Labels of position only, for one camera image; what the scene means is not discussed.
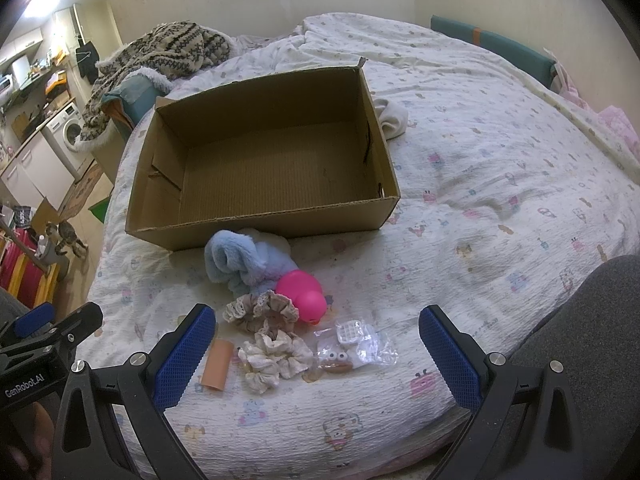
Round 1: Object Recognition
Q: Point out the cream white scrunchie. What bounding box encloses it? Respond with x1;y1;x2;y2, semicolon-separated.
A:
238;330;314;394

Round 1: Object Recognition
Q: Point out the beige lace scrunchie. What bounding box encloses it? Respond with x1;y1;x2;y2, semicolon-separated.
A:
222;290;299;336

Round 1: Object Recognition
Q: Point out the light blue plush toy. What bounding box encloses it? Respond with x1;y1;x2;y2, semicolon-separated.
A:
204;228;298;298

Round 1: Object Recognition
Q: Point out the pink rubber duck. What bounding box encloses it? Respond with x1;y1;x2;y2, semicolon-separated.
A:
274;270;328;324

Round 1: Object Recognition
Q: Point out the clear plastic bag with trinkets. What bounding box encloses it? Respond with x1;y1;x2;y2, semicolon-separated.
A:
314;318;398;374

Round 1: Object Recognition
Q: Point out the white sock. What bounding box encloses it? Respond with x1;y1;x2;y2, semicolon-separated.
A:
373;98;409;141

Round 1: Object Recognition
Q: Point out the person's left hand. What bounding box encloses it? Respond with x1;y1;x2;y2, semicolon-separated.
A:
1;402;54;479

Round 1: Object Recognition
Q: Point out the red yellow play mat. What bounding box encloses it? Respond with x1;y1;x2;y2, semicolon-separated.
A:
1;229;61;309

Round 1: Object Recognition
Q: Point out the tabby cat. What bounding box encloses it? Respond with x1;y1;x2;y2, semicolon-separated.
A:
44;220;89;259

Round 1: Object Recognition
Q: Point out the green dustpan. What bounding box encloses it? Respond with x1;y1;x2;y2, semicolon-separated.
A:
89;196;111;223

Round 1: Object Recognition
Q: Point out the white kitchen cabinet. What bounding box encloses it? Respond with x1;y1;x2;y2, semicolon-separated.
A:
1;132;74;210

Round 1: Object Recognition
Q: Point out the white washing machine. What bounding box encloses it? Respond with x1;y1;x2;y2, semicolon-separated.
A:
42;101;94;181

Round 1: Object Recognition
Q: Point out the open cardboard box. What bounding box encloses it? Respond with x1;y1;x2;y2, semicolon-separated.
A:
126;65;400;250

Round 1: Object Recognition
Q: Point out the knitted patterned blanket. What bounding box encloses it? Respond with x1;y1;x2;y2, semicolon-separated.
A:
76;21;236;152

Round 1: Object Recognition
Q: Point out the pink patterned pillow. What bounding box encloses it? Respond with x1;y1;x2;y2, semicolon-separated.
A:
551;62;639;183

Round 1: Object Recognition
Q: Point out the teal headboard cushion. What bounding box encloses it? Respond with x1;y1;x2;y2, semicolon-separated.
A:
431;15;555;89

